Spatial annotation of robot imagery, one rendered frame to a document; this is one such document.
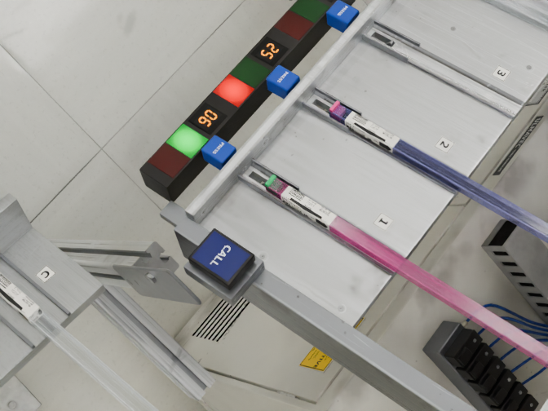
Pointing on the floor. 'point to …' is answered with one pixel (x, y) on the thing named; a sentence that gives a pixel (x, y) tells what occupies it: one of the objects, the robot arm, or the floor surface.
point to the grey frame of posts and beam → (102, 256)
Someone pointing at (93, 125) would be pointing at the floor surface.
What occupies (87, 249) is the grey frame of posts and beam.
